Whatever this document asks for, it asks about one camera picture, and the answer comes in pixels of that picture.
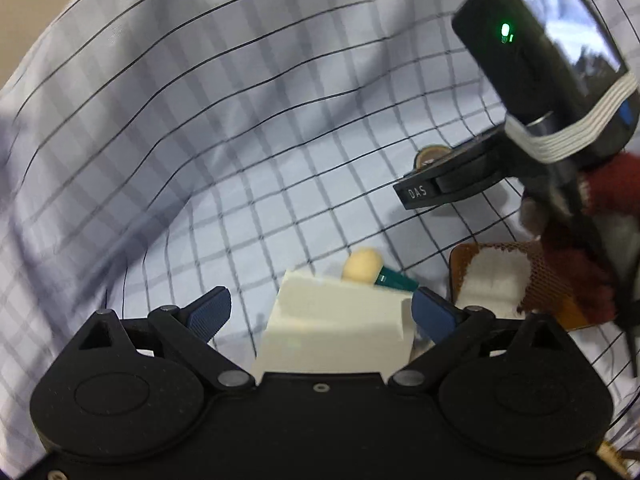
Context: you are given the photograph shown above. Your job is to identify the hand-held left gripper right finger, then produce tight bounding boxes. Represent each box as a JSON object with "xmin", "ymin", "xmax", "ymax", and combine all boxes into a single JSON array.
[{"xmin": 387, "ymin": 287, "xmax": 576, "ymax": 391}]

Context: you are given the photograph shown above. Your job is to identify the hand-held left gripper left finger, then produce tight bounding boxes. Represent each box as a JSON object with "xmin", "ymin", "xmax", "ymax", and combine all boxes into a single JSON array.
[{"xmin": 75, "ymin": 285, "xmax": 256, "ymax": 391}]

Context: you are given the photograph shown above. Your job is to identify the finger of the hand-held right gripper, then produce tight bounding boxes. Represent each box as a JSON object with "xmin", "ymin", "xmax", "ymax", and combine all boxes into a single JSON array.
[{"xmin": 393, "ymin": 127, "xmax": 523, "ymax": 211}]

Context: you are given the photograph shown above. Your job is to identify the white foam block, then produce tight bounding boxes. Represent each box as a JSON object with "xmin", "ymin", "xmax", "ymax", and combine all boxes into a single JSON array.
[{"xmin": 250, "ymin": 269, "xmax": 416, "ymax": 386}]

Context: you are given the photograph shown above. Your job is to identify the white plush toy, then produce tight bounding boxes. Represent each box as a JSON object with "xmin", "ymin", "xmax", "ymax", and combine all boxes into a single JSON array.
[{"xmin": 457, "ymin": 250, "xmax": 531, "ymax": 317}]

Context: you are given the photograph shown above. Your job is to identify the checked light blue bedsheet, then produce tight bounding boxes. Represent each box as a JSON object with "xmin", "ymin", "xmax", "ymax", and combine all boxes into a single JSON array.
[{"xmin": 0, "ymin": 0, "xmax": 640, "ymax": 480}]

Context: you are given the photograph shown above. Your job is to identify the teal handled beige tipped tool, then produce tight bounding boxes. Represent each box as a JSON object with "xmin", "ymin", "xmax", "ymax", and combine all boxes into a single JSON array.
[{"xmin": 341, "ymin": 248, "xmax": 416, "ymax": 292}]

